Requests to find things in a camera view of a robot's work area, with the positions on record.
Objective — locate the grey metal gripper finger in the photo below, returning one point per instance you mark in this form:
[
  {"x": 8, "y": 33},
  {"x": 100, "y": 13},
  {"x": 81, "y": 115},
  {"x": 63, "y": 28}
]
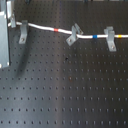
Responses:
[{"x": 10, "y": 12}]

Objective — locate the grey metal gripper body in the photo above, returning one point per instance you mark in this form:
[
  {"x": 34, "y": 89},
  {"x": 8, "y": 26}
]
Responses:
[{"x": 4, "y": 43}]

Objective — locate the left grey cable clip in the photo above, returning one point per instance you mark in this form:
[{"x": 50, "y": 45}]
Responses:
[{"x": 24, "y": 32}]

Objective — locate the grey cable clip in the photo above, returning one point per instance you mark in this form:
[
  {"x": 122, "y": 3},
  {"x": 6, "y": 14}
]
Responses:
[
  {"x": 75, "y": 31},
  {"x": 24, "y": 32},
  {"x": 110, "y": 35}
]

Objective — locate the middle grey cable clip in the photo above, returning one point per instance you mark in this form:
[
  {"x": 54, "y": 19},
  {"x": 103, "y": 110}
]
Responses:
[{"x": 75, "y": 31}]

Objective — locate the right grey cable clip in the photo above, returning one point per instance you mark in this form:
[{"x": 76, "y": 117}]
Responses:
[{"x": 110, "y": 35}]

